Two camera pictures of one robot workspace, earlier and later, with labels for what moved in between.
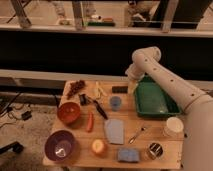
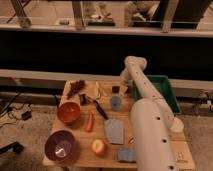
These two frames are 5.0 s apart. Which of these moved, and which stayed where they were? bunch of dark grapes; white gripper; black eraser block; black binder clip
Moved: white gripper
Stayed: black eraser block; bunch of dark grapes; black binder clip
